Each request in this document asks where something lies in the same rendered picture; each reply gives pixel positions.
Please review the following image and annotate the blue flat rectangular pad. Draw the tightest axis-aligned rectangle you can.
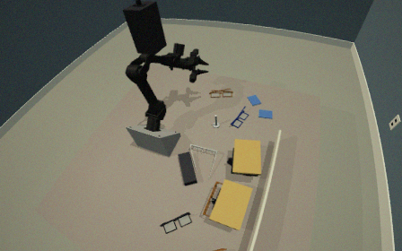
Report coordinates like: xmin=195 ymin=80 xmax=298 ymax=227
xmin=248 ymin=95 xmax=261 ymax=106
xmin=258 ymin=109 xmax=272 ymax=119

